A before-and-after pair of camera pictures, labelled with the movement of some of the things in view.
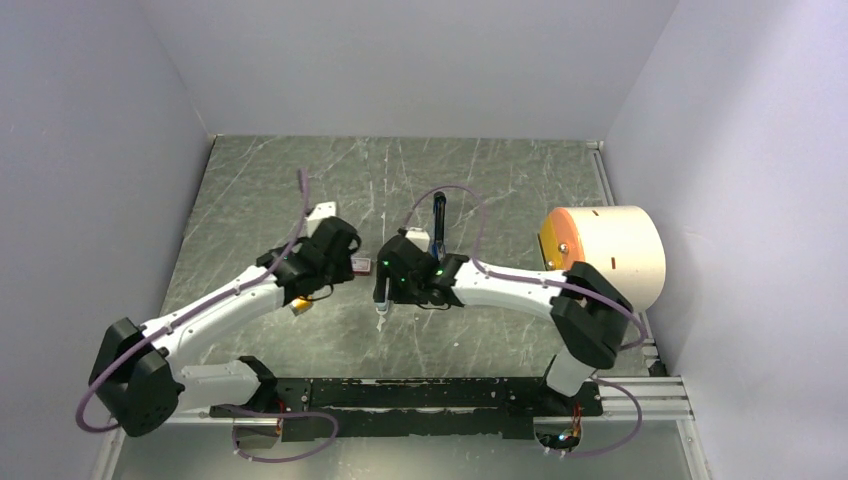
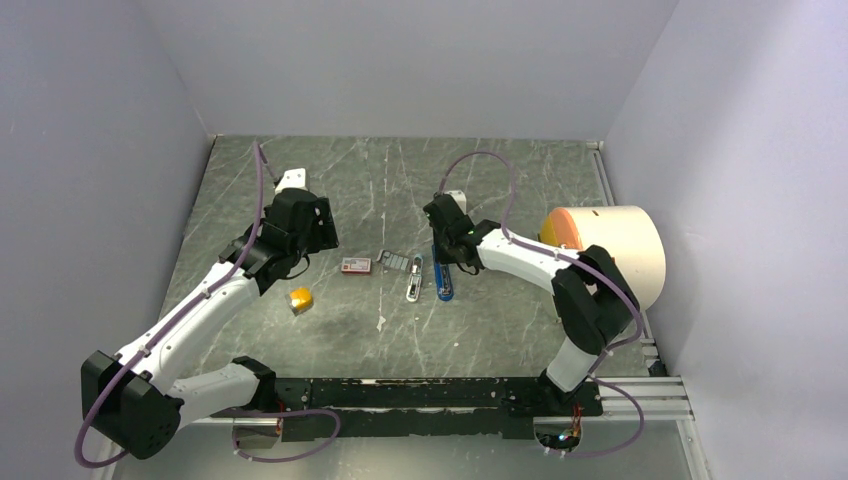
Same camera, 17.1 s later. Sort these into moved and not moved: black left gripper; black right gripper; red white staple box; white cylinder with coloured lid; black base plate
Moved: black right gripper; black left gripper
Not moved: black base plate; white cylinder with coloured lid; red white staple box
